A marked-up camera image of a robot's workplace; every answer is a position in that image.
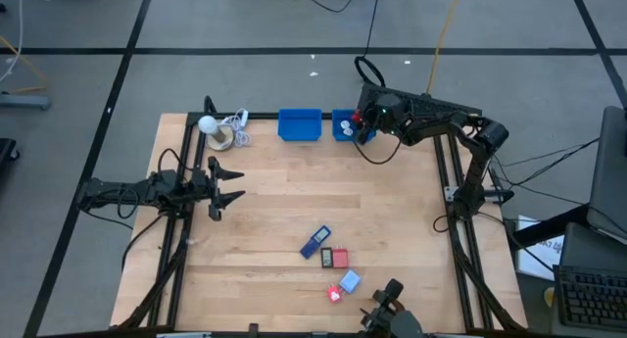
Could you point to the white light bulb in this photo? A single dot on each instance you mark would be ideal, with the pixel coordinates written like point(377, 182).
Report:
point(207, 124)

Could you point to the white USB wall charger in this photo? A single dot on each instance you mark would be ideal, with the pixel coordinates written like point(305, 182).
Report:
point(349, 131)

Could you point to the wooden lamp base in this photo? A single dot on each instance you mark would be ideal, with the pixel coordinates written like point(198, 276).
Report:
point(223, 139)

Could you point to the blue digital timer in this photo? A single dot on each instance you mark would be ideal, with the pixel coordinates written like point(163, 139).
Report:
point(316, 241)

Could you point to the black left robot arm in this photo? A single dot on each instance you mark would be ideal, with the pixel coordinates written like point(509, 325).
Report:
point(142, 188)

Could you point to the white paper sheet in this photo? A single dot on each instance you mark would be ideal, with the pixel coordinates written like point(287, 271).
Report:
point(539, 250)

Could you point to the black laptop keyboard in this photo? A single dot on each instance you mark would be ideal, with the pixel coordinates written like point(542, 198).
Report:
point(593, 299)

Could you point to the red USB wall charger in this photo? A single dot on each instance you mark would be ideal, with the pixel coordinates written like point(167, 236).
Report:
point(340, 258)
point(356, 116)
point(334, 294)

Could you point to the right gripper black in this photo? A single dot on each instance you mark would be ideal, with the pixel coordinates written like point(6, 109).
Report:
point(392, 127)

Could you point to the blue plastic slotted basket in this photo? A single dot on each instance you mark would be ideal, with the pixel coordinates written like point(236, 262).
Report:
point(300, 125)
point(338, 132)

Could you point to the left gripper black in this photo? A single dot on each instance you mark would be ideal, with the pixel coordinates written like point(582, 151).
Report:
point(201, 186)

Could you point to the light blue USB wall charger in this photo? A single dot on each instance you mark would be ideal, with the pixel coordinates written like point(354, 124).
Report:
point(350, 281)

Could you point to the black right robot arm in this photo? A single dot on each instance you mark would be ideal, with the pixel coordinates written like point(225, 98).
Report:
point(482, 137)

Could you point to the grey metal stand foot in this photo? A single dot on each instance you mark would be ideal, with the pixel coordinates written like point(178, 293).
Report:
point(24, 101)

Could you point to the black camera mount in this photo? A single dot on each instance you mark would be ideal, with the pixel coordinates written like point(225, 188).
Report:
point(392, 313)

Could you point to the small black digital device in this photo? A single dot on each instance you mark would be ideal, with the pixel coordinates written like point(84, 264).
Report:
point(326, 257)

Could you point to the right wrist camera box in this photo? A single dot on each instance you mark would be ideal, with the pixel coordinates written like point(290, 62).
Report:
point(388, 106)

